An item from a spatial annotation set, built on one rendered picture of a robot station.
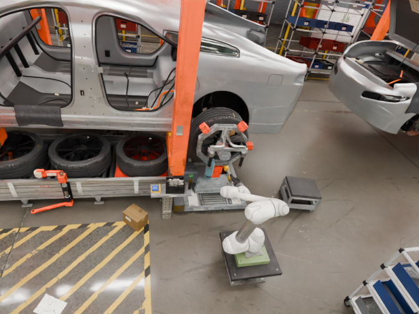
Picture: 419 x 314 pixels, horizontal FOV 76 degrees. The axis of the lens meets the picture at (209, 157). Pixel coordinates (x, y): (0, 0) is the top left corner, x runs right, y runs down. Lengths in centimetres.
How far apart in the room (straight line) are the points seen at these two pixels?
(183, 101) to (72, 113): 132
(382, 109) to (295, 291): 287
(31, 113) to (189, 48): 186
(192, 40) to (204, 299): 228
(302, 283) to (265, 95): 208
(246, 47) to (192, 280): 242
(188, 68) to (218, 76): 72
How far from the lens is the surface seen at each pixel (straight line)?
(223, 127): 280
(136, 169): 319
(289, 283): 317
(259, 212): 198
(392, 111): 468
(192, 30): 224
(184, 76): 236
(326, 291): 331
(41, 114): 333
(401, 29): 591
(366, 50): 604
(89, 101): 314
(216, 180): 346
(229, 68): 299
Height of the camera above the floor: 261
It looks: 39 degrees down
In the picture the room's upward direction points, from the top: 11 degrees clockwise
